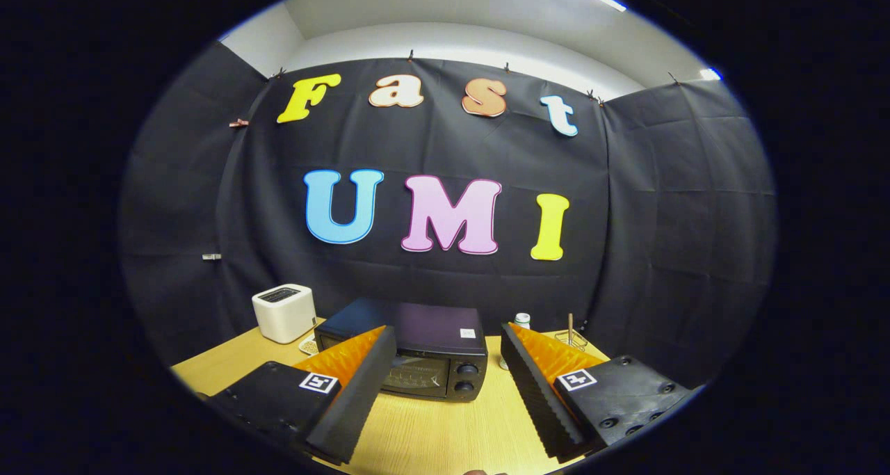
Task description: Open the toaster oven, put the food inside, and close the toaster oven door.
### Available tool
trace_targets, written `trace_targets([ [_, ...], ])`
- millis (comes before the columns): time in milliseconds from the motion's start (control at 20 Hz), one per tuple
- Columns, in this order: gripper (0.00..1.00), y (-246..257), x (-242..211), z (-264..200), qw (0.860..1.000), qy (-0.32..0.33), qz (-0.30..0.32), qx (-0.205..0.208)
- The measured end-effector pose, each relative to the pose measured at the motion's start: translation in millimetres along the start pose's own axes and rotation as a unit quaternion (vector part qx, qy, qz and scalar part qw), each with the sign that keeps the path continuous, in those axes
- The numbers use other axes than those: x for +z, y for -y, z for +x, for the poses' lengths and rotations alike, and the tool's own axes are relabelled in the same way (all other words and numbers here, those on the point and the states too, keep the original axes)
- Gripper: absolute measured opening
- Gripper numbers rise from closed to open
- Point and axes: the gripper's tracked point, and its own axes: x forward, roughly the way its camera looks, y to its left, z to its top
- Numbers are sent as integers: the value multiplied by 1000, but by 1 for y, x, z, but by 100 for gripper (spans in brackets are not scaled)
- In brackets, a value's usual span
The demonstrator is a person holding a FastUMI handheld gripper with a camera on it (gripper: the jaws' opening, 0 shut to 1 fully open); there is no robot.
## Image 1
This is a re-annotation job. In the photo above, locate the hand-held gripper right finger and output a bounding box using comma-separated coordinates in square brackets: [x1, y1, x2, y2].
[500, 323, 693, 465]

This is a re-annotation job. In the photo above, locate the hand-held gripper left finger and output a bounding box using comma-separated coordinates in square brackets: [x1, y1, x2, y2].
[206, 325, 397, 467]

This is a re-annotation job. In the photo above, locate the black toaster oven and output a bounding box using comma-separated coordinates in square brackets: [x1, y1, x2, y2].
[314, 296, 489, 403]

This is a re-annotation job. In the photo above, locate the white pop-up toaster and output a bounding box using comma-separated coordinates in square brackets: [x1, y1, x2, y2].
[252, 284, 318, 344]

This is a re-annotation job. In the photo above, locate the white bottle green label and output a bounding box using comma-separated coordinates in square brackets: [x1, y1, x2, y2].
[499, 312, 531, 371]

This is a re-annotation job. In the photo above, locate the black backdrop cloth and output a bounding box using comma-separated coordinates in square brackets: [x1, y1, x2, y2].
[120, 40, 777, 392]

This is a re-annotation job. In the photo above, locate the wire mesh holder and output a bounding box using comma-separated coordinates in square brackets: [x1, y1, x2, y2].
[554, 329, 588, 354]

